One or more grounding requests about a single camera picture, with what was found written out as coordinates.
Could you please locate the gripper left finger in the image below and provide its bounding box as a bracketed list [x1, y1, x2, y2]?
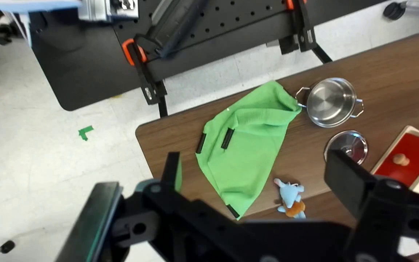
[111, 152, 246, 262]

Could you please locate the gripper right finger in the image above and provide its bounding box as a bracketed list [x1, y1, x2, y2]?
[324, 149, 419, 262]

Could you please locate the steel pot lid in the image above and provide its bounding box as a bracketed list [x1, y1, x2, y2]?
[324, 130, 368, 166]

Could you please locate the blue and orange plush toy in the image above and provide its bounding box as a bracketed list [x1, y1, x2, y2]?
[274, 178, 306, 219]

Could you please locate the small steel pot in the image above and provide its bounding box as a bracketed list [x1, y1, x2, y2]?
[296, 77, 364, 128]

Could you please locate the wooden knob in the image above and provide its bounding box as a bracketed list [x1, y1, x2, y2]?
[393, 153, 410, 167]

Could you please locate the red wooden tray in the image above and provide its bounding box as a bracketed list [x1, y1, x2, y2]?
[371, 126, 419, 197]

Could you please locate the green cloth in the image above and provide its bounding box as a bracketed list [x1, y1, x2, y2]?
[195, 80, 303, 221]

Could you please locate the orange and black clamp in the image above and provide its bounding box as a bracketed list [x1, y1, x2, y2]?
[121, 38, 168, 106]
[278, 0, 318, 55]

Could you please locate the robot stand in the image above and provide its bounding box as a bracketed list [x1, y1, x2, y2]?
[29, 0, 390, 118]

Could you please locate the silver metal block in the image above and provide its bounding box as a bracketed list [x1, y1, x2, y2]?
[78, 0, 139, 21]

